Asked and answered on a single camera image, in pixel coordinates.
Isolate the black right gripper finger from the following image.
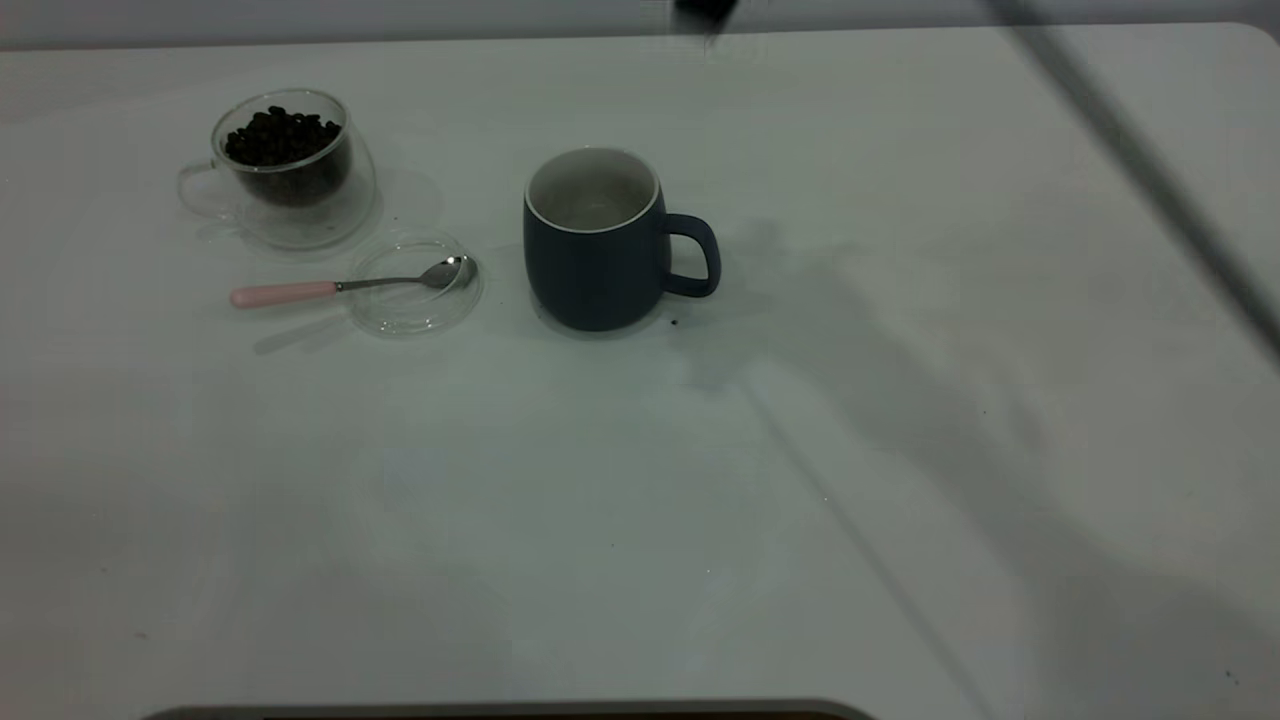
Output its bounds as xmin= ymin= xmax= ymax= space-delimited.
xmin=668 ymin=0 xmax=743 ymax=39

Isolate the dark grey ceramic mug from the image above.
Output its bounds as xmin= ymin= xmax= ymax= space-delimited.
xmin=522 ymin=147 xmax=722 ymax=333

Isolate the pink-handled metal spoon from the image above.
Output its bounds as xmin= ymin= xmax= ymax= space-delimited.
xmin=229 ymin=256 xmax=477 ymax=310

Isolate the clear round glass lid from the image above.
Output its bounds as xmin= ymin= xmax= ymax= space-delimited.
xmin=346 ymin=233 xmax=485 ymax=339

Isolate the heap of coffee beans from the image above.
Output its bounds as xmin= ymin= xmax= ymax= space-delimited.
xmin=224 ymin=105 xmax=353 ymax=209

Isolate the clear double-wall glass cup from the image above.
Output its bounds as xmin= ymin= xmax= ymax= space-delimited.
xmin=177 ymin=89 xmax=379 ymax=251

